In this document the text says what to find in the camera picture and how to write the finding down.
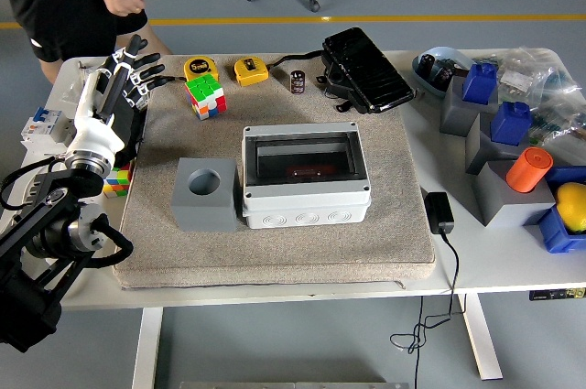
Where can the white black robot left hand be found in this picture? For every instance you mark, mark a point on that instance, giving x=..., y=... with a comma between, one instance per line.
x=94, y=132

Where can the orange cylinder battery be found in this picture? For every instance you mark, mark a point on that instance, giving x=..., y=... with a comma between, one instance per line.
x=528, y=171
x=304, y=172

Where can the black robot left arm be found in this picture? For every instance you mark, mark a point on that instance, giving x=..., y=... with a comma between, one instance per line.
x=27, y=306

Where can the white circuit breaker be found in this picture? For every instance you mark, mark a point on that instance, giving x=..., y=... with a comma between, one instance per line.
x=43, y=126

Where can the small puzzle cube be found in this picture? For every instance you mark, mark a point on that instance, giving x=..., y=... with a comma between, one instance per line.
x=118, y=183

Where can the person's torso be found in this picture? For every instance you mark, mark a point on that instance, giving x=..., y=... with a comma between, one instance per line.
x=55, y=4

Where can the yellow tape measure white label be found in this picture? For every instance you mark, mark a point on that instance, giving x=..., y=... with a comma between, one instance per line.
x=200, y=68

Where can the large twisted puzzle cube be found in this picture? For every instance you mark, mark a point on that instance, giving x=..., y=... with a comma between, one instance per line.
x=206, y=96

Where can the grey block with round hole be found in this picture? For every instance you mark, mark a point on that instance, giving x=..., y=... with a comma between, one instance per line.
x=201, y=215

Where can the yellow tape measure black label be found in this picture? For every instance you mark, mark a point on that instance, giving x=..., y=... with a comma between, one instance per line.
x=249, y=72

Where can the black capacitor cylinder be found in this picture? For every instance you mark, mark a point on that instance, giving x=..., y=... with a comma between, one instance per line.
x=445, y=75
x=297, y=82
x=428, y=66

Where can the grey-brown mat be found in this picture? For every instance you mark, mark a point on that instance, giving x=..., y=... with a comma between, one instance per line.
x=274, y=251

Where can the white table leg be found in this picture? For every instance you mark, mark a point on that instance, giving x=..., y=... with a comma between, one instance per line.
x=483, y=338
x=147, y=348

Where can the black zip pouch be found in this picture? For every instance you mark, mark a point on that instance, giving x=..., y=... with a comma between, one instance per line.
x=366, y=68

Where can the light blue bowl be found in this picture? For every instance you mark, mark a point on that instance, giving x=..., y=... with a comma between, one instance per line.
x=439, y=56

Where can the grey block holder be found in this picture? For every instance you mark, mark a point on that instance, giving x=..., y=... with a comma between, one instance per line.
x=478, y=151
x=455, y=112
x=508, y=208

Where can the black power adapter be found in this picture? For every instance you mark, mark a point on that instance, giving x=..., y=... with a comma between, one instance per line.
x=439, y=212

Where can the blue plastic block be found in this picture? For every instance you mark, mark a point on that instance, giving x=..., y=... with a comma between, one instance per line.
x=510, y=123
x=478, y=82

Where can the clear bag with beige parts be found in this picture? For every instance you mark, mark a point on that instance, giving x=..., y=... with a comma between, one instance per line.
x=522, y=68

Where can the clear bag with green parts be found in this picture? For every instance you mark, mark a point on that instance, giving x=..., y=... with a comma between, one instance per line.
x=558, y=119

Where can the blue plastic bin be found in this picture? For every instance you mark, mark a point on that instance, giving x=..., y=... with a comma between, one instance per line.
x=556, y=233

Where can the yellow lemon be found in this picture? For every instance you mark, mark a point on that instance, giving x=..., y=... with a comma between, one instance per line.
x=572, y=206

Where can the black table control panel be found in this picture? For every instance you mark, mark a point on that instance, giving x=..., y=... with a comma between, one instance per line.
x=556, y=294

